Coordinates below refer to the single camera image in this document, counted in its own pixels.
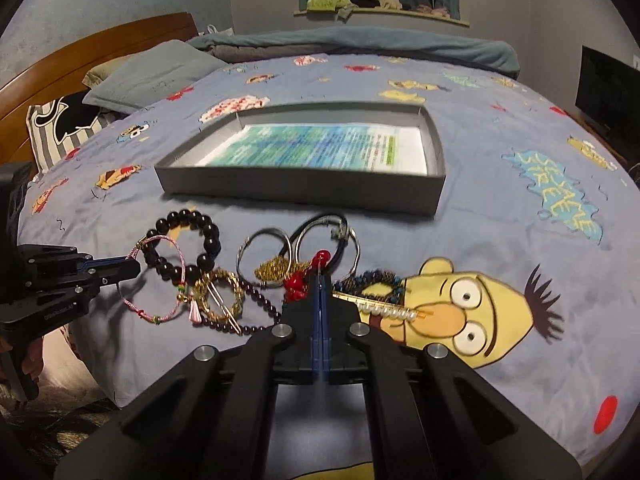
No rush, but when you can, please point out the pearl gold hair clip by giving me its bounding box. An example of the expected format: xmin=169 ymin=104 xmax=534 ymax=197
xmin=332 ymin=292 xmax=434 ymax=322

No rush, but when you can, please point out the pink woven string bracelet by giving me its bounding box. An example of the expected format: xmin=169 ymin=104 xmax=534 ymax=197
xmin=117 ymin=233 xmax=188 ymax=325

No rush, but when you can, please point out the blue beaded bracelet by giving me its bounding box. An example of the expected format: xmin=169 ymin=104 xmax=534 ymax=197
xmin=332 ymin=268 xmax=407 ymax=306

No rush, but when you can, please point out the dark garnet bead strand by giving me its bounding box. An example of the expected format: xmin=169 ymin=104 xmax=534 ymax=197
xmin=195 ymin=270 xmax=281 ymax=337

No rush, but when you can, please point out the black large bead bracelet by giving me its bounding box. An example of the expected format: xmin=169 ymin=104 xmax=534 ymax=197
xmin=141 ymin=208 xmax=222 ymax=284

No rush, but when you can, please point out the red bead gold chain bracelet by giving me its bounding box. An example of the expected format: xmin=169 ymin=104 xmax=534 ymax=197
xmin=252 ymin=249 xmax=333 ymax=304

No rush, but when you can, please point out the gold ornate bracelet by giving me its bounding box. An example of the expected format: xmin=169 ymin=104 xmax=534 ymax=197
xmin=177 ymin=266 xmax=248 ymax=332

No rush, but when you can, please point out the black cord bracelet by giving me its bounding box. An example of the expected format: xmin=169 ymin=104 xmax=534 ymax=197
xmin=285 ymin=211 xmax=350 ymax=271

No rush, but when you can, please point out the person's left hand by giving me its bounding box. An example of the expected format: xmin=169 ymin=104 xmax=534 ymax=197
xmin=0 ymin=334 xmax=46 ymax=386

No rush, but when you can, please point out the striped cartoon pillow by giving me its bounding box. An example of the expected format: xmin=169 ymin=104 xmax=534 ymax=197
xmin=26 ymin=90 xmax=118 ymax=174

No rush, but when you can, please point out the grey shallow cardboard tray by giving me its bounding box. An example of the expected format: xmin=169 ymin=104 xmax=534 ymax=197
xmin=155 ymin=102 xmax=446 ymax=218

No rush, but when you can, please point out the grey pillow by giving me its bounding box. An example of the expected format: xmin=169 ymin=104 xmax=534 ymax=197
xmin=84 ymin=40 xmax=228 ymax=115

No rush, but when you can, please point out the blue cartoon print bedspread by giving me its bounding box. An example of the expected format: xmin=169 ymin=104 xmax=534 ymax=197
xmin=18 ymin=55 xmax=639 ymax=464

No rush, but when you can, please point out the printed paper sheet in tray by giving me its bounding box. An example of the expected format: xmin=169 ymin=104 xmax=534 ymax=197
xmin=197 ymin=124 xmax=428 ymax=176

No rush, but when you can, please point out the wooden headboard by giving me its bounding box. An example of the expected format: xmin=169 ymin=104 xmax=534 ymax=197
xmin=0 ymin=12 xmax=198 ymax=162

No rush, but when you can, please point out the teal folded blanket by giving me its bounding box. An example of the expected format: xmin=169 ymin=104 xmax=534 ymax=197
xmin=188 ymin=25 xmax=521 ymax=78

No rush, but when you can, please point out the wooden window shelf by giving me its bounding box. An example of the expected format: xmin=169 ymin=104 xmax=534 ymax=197
xmin=293 ymin=6 xmax=471 ymax=28

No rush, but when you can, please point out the green cloth on shelf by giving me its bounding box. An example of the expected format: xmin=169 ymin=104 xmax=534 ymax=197
xmin=306 ymin=0 xmax=356 ymax=13

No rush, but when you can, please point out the black monitor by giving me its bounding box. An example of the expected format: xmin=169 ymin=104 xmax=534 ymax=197
xmin=575 ymin=46 xmax=640 ymax=139

